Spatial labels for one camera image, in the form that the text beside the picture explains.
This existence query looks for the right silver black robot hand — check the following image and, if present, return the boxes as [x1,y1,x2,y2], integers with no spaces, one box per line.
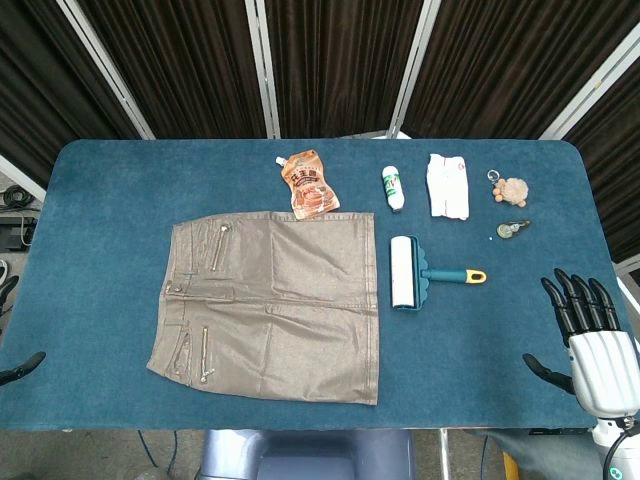
[522,268,640,417]

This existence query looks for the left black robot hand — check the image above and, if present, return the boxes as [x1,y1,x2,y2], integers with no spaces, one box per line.
[0,274,47,387]

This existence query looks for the teal handled lint roller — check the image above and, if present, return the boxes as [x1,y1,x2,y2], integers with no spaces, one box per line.
[389,234,488,316]

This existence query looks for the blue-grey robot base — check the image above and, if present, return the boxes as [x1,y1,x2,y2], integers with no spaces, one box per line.
[199,428,416,480]

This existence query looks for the brown zippered skirt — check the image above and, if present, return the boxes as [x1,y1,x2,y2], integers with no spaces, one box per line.
[146,211,381,407]

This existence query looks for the black floor device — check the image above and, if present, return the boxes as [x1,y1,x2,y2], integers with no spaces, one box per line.
[0,214,40,251]

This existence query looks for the blue felt table cover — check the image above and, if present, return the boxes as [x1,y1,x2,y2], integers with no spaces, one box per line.
[0,138,640,432]

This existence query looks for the metal table leg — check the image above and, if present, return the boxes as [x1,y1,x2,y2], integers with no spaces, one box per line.
[438,428,452,480]

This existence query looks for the dark pleated screen panel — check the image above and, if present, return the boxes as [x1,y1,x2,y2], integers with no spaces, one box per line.
[244,0,441,140]
[57,0,280,140]
[389,0,640,141]
[0,0,154,201]
[539,34,640,264]

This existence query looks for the white tissue pack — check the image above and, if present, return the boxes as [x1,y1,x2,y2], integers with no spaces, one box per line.
[425,153,472,222]

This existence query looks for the white green small bottle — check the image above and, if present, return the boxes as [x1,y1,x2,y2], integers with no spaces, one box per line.
[381,165,406,214]

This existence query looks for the orange spouted sauce pouch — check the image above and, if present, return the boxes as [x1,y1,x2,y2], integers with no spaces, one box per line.
[275,148,341,221]

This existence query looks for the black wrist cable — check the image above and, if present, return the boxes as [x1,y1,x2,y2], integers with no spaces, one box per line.
[602,428,635,480]

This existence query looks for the blue floor cable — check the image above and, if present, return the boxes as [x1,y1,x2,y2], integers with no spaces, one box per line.
[136,429,181,467]

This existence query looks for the small bronze pendant keychain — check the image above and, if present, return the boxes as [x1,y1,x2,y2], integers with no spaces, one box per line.
[496,219,533,240]

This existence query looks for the black coiled floor cables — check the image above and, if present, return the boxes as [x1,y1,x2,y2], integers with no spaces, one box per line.
[0,183,39,209]

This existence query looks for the fluffy beige keychain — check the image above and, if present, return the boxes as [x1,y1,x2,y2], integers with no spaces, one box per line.
[487,169,531,209]

